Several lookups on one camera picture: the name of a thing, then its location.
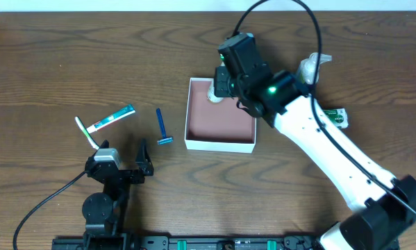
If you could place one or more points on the white box pink interior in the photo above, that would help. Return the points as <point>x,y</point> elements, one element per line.
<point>216,126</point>

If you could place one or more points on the green white toothbrush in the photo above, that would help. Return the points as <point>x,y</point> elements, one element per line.
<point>79,123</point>

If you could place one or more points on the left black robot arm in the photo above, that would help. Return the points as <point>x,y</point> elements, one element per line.
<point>104,211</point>

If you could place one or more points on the green Dettol soap bar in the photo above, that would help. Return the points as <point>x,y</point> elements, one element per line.
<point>338,117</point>

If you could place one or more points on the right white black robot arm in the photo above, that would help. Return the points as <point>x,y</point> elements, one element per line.
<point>382,206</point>

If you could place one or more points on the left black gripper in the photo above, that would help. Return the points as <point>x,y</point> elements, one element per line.
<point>125,173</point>

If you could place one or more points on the green white toothpaste tube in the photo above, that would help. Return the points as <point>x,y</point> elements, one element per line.
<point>122,113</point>

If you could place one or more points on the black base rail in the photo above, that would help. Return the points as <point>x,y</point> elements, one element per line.
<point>161,242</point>

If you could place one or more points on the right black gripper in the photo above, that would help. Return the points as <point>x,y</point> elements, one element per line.
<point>221,87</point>

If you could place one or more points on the white Pantene tube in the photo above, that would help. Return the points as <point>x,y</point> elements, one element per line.
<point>214,95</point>

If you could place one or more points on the blue disposable razor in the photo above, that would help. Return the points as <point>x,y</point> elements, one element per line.
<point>165,139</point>

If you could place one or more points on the clear foam pump bottle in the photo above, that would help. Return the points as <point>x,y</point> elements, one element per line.
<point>307,68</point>

